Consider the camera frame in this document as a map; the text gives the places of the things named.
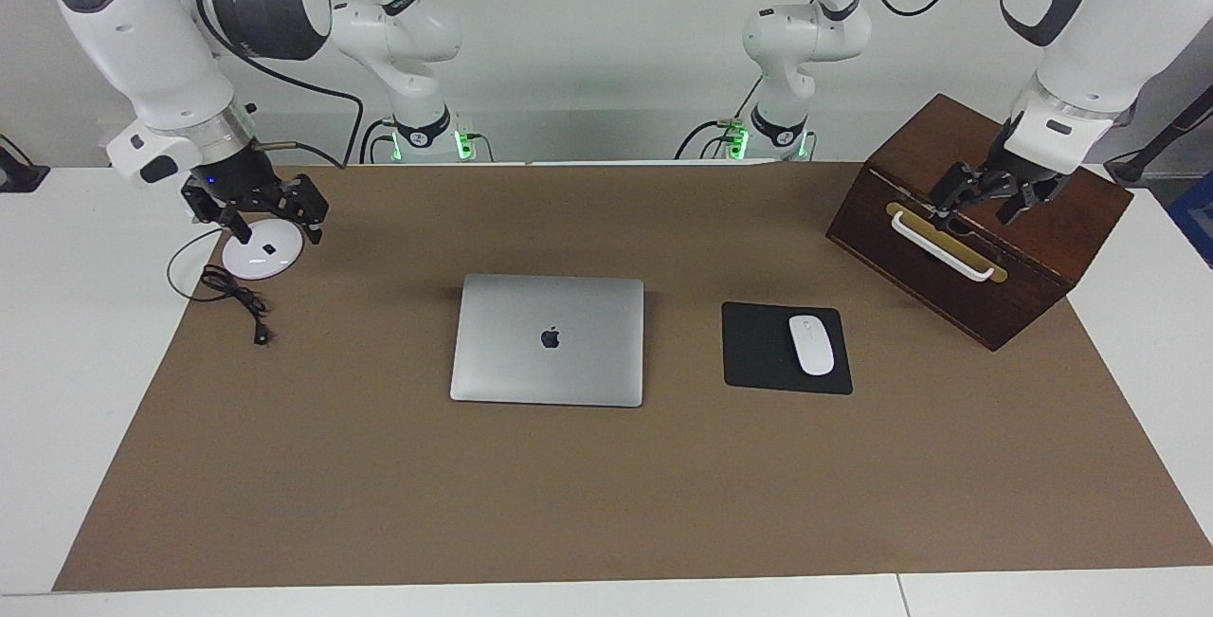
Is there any black mouse pad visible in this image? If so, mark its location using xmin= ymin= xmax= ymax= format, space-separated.
xmin=721 ymin=301 xmax=854 ymax=396

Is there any silver laptop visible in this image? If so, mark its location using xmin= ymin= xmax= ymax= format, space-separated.
xmin=450 ymin=274 xmax=645 ymax=408

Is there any blue crate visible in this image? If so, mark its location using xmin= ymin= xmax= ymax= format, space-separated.
xmin=1168 ymin=172 xmax=1213 ymax=267

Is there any brown table mat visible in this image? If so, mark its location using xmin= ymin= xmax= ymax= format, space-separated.
xmin=52 ymin=162 xmax=1213 ymax=592

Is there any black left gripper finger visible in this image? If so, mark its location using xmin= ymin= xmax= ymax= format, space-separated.
xmin=995 ymin=183 xmax=1040 ymax=226
xmin=929 ymin=162 xmax=991 ymax=219

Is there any black stand foot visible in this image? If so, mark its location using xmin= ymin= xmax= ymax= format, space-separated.
xmin=0 ymin=134 xmax=50 ymax=193

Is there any black arm base cable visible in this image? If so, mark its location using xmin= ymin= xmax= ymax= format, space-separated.
xmin=675 ymin=77 xmax=759 ymax=161
xmin=358 ymin=119 xmax=399 ymax=165

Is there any black lamp power cord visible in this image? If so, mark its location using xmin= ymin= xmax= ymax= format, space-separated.
xmin=167 ymin=227 xmax=274 ymax=347

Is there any black tripod leg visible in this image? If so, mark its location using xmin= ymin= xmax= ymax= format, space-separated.
xmin=1104 ymin=86 xmax=1213 ymax=188

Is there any white computer mouse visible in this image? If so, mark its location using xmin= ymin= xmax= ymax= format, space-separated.
xmin=788 ymin=315 xmax=836 ymax=377

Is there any white box handle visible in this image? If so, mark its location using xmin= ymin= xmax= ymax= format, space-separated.
xmin=891 ymin=210 xmax=998 ymax=282

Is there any white desk lamp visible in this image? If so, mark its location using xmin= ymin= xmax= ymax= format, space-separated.
xmin=222 ymin=217 xmax=305 ymax=281

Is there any dark brown wooden box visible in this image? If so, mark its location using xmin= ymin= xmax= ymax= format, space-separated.
xmin=825 ymin=93 xmax=1134 ymax=353

